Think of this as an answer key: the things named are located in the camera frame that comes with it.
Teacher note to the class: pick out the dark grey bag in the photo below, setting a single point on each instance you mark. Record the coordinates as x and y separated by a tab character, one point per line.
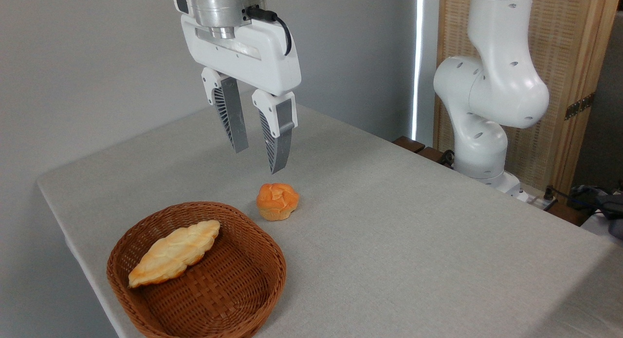
614	211

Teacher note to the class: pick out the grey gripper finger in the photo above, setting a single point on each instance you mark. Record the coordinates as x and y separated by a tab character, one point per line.
232	114
282	133

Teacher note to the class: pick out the dark brown wooden slat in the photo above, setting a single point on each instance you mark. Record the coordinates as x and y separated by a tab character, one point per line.
409	144
432	154
567	214

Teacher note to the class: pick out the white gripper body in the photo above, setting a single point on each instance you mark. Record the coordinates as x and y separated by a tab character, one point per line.
253	61

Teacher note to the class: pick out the metal screen hinge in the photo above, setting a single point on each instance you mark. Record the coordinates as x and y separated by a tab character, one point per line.
579	106

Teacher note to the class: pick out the round orange bread roll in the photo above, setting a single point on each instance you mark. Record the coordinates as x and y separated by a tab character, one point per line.
277	201

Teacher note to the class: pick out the long pale bread loaf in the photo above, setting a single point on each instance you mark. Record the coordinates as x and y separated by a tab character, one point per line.
175	253

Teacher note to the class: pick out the wooden rattan folding screen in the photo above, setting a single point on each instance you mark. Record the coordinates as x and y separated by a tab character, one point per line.
564	46

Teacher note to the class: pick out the brown woven wicker basket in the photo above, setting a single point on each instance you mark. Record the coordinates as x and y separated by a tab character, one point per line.
219	289

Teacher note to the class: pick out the grey tablecloth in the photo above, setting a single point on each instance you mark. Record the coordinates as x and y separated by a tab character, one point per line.
389	240

